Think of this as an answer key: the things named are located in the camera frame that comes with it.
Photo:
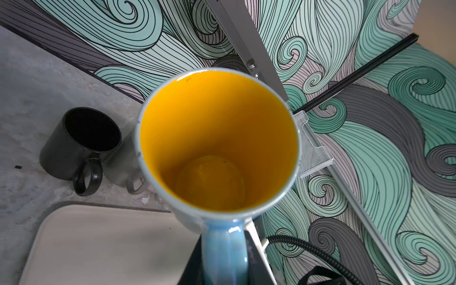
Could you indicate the clear acrylic wall holder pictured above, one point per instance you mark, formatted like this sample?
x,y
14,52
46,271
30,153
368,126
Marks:
x,y
315,156

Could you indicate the aluminium rail wall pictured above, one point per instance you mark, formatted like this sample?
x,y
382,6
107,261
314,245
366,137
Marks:
x,y
377,247
238,26

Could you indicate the black speckled upside-down mug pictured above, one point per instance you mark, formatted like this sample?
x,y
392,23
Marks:
x,y
81,142

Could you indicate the beige rectangular tray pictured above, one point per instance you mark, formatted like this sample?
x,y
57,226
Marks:
x,y
89,245

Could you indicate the blue glazed upside-down mug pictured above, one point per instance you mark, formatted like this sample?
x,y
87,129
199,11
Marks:
x,y
221,148

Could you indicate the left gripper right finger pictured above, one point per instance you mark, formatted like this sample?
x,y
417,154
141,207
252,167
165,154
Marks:
x,y
259,271

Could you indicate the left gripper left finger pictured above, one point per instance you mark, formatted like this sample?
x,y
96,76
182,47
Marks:
x,y
193,272

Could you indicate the grey upside-down mug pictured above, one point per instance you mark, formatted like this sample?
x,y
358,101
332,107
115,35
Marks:
x,y
122,168

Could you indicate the aluminium rail back wall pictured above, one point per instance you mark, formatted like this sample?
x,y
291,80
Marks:
x,y
238,26

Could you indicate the aluminium rail right wall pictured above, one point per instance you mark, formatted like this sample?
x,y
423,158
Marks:
x,y
377,247

